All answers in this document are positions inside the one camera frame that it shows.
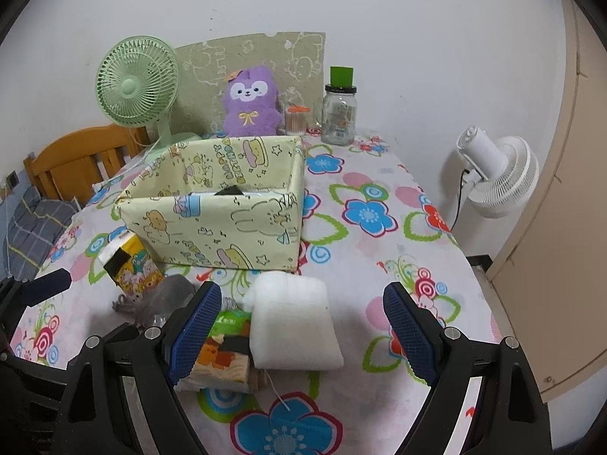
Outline glass mug jar black lid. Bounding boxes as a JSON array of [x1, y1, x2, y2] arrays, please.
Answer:
[[312, 84, 357, 146]]

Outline grey drawstring pouch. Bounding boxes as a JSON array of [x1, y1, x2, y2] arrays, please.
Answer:
[[112, 274, 197, 330]]

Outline wooden chair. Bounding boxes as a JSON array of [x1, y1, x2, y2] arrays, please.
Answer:
[[23, 124, 153, 207]]

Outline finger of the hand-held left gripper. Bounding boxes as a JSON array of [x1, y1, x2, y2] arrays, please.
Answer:
[[9, 268, 72, 314]]

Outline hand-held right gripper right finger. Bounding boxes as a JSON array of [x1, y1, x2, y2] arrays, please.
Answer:
[[382, 281, 554, 455]]

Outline yellow printed storage box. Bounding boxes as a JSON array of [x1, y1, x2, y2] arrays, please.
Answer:
[[115, 136, 305, 273]]

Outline green orange tissue pack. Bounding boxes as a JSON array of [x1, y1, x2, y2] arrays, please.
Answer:
[[175, 309, 252, 394]]

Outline green desk fan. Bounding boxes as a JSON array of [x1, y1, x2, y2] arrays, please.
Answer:
[[96, 35, 204, 164]]

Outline white fan cord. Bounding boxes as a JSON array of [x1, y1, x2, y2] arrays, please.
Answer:
[[92, 126, 158, 190]]

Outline white standing fan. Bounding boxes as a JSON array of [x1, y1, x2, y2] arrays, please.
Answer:
[[456, 124, 540, 220]]

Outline black power cable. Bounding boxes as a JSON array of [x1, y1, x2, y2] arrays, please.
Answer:
[[448, 169, 469, 233]]

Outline grey plaid pillow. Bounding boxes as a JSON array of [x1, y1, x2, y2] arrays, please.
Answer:
[[2, 185, 81, 280]]

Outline small cup orange lid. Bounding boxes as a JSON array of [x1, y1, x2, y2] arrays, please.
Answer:
[[285, 104, 310, 137]]

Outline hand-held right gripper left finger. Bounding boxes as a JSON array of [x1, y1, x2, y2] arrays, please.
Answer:
[[57, 281, 223, 455]]

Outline green printed board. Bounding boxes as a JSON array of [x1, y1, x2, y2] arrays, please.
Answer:
[[173, 31, 327, 136]]

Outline beige door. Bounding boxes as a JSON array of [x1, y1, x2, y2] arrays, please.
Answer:
[[486, 0, 607, 401]]

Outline purple plush toy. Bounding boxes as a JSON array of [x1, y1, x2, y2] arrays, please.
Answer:
[[223, 66, 283, 137]]

